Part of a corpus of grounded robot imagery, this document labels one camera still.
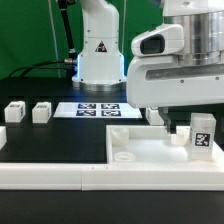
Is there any white U-shaped obstacle fence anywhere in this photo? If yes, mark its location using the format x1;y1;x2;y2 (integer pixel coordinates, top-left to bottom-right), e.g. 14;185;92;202
0;126;224;192

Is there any white marker sheet with tags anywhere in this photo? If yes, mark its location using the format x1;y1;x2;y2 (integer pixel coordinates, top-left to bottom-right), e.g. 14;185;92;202
54;102;142;119

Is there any white square table top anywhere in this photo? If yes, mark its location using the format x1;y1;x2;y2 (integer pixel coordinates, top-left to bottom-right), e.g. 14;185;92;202
105;124;224;165

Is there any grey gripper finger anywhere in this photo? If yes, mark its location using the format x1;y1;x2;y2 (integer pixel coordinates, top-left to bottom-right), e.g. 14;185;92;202
158;107;176;134

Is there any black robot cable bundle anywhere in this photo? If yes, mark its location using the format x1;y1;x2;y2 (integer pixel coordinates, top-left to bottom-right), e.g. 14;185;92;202
7;0;78;78

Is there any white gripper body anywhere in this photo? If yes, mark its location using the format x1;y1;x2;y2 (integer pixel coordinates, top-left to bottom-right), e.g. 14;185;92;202
126;24;224;108

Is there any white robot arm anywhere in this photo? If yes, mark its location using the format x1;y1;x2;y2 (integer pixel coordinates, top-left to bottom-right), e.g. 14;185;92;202
72;0;224;109

